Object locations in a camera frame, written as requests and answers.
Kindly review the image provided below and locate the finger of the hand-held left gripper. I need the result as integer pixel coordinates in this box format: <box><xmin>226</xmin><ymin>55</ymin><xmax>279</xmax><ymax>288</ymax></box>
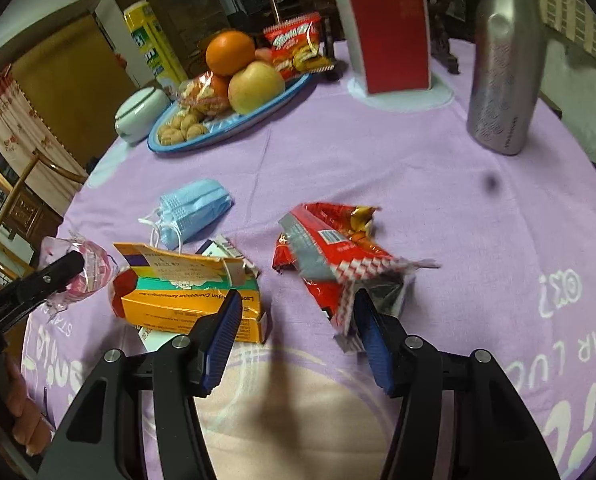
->
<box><xmin>0</xmin><ymin>251</ymin><xmax>86</xmax><ymax>336</ymax></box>

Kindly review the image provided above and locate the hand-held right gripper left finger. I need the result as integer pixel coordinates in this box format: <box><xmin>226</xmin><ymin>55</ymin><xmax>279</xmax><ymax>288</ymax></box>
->
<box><xmin>36</xmin><ymin>289</ymin><xmax>243</xmax><ymax>480</ymax></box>

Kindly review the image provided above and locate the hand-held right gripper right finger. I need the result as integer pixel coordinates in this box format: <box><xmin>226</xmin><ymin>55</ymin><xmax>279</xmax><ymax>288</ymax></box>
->
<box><xmin>353</xmin><ymin>290</ymin><xmax>561</xmax><ymax>480</ymax></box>

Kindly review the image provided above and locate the pink white plastic wrapper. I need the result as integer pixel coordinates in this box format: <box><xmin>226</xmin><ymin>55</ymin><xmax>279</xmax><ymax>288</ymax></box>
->
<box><xmin>38</xmin><ymin>232</ymin><xmax>121</xmax><ymax>321</ymax></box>

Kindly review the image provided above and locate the red snack bag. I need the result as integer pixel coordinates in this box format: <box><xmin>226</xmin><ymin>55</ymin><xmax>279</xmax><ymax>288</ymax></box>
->
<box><xmin>272</xmin><ymin>202</ymin><xmax>443</xmax><ymax>356</ymax></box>

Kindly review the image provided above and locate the person's left hand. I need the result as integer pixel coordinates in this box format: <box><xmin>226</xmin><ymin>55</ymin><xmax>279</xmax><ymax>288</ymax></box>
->
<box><xmin>5</xmin><ymin>352</ymin><xmax>53</xmax><ymax>458</ymax></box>

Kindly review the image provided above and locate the orange medicine box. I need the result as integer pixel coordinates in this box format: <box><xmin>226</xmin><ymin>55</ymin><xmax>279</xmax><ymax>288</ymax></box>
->
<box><xmin>108</xmin><ymin>242</ymin><xmax>269</xmax><ymax>345</ymax></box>

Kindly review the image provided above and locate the white paper leaflet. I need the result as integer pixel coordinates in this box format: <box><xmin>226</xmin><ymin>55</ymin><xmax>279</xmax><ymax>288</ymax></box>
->
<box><xmin>136</xmin><ymin>327</ymin><xmax>173</xmax><ymax>356</ymax></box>

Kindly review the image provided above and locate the white grey small carton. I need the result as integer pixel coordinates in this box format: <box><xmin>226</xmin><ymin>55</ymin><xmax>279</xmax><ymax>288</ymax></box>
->
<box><xmin>195</xmin><ymin>235</ymin><xmax>259</xmax><ymax>276</ymax></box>

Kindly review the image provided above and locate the wooden chair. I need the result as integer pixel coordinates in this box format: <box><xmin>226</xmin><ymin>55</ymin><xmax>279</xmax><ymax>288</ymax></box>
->
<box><xmin>0</xmin><ymin>150</ymin><xmax>88</xmax><ymax>271</ymax></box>

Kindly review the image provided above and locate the blue face mask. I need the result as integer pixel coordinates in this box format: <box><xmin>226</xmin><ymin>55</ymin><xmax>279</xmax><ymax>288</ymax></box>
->
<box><xmin>138</xmin><ymin>179</ymin><xmax>233</xmax><ymax>253</ymax></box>

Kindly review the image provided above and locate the white red printed curtain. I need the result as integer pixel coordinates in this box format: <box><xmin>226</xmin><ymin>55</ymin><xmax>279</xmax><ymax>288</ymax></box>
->
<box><xmin>0</xmin><ymin>72</ymin><xmax>86</xmax><ymax>201</ymax></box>

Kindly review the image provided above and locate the brown wooden cabinet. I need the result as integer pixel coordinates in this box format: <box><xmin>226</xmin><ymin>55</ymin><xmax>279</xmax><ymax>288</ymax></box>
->
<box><xmin>12</xmin><ymin>15</ymin><xmax>143</xmax><ymax>171</ymax></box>

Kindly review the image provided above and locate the white ceramic bowl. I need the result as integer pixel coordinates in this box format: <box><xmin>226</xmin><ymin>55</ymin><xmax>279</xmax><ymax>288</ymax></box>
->
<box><xmin>114</xmin><ymin>86</ymin><xmax>173</xmax><ymax>145</ymax></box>

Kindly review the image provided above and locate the pile of round cookies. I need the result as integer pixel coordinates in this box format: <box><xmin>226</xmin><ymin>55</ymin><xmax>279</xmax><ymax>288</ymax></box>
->
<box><xmin>158</xmin><ymin>107</ymin><xmax>209</xmax><ymax>147</ymax></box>

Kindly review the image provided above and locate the blue oval plate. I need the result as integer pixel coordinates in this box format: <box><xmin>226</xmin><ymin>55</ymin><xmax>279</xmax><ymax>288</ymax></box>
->
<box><xmin>146</xmin><ymin>72</ymin><xmax>313</xmax><ymax>153</ymax></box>

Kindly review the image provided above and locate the clear bag of cookies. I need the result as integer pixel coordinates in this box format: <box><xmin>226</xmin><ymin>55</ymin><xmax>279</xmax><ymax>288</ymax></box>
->
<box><xmin>178</xmin><ymin>71</ymin><xmax>231</xmax><ymax>121</ymax></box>

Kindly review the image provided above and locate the small orange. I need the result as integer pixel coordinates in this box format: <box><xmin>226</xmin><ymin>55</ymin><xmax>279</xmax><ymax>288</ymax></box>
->
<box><xmin>210</xmin><ymin>74</ymin><xmax>233</xmax><ymax>106</ymax></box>

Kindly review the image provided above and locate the yellow apple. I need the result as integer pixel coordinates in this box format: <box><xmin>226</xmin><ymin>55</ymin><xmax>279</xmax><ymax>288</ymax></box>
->
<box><xmin>228</xmin><ymin>61</ymin><xmax>286</xmax><ymax>116</ymax></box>

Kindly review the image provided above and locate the yellow green canister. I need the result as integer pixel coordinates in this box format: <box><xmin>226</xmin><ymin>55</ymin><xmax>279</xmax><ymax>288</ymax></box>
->
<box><xmin>124</xmin><ymin>2</ymin><xmax>189</xmax><ymax>92</ymax></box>

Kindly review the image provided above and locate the large orange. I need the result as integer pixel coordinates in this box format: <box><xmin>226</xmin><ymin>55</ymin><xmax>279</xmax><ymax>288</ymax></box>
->
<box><xmin>206</xmin><ymin>31</ymin><xmax>256</xmax><ymax>78</ymax></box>

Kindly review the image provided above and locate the red cookie packet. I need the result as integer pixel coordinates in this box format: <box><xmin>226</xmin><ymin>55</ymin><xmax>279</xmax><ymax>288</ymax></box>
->
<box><xmin>263</xmin><ymin>11</ymin><xmax>336</xmax><ymax>81</ymax></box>

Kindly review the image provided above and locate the silver metal bottle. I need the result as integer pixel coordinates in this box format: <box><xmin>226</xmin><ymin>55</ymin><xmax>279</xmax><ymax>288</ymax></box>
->
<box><xmin>466</xmin><ymin>0</ymin><xmax>549</xmax><ymax>156</ymax></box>

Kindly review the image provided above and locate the red white tissue box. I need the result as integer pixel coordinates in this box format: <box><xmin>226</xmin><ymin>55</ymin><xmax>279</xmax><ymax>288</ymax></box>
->
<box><xmin>335</xmin><ymin>0</ymin><xmax>433</xmax><ymax>96</ymax></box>

